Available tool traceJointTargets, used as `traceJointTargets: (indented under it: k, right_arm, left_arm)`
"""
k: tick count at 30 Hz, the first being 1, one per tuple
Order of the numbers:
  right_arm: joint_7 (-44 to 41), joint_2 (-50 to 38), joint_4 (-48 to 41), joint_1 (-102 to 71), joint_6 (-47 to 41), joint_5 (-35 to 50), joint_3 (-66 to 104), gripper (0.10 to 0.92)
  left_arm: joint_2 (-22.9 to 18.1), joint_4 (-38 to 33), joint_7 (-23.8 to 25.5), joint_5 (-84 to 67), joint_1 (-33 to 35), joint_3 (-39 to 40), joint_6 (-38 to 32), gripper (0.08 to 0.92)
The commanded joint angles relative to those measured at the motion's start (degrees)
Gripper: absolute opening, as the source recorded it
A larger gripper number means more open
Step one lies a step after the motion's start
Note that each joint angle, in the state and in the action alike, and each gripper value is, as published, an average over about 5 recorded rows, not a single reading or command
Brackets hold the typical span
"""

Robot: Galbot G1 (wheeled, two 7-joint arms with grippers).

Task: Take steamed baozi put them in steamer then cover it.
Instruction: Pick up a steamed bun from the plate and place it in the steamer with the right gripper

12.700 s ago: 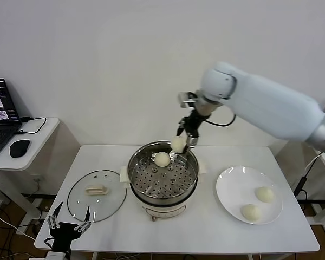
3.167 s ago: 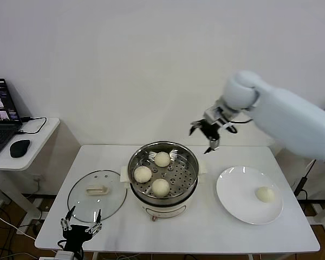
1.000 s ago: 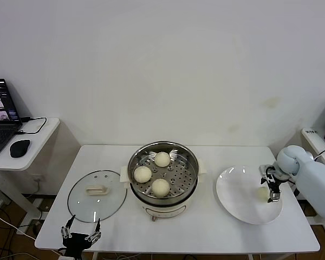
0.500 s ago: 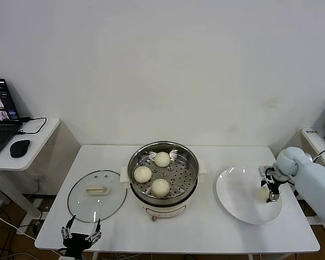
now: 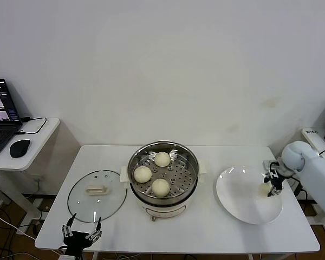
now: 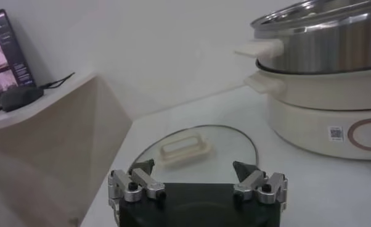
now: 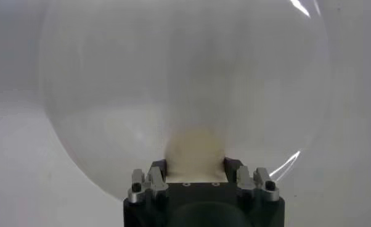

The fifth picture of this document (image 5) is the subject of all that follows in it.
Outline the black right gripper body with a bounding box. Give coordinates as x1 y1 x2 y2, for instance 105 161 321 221
270 173 284 191

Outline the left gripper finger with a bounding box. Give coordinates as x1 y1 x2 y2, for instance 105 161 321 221
85 216 103 242
61 213 77 238

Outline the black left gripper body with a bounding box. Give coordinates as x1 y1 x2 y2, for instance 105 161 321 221
62 230 96 257

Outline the white steamed baozi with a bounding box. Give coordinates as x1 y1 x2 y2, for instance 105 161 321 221
258 183 273 197
151 178 171 198
154 151 171 167
133 166 153 184

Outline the round glass pot lid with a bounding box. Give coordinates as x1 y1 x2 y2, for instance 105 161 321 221
67 170 128 223

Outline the perforated steel steamer basket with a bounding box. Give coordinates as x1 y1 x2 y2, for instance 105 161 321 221
127 140 200 200

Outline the white round plate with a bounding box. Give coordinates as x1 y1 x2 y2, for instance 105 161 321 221
216 166 284 225

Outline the white side table with label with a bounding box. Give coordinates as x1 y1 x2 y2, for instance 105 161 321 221
300 128 325 152

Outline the cream electric pot base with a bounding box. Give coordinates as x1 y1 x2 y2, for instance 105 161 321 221
120 159 208 222

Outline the black computer mouse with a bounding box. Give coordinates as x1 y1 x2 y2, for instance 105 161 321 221
9 139 31 158

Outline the black laptop charger cable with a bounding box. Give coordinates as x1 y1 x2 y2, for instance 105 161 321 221
15 116 48 135

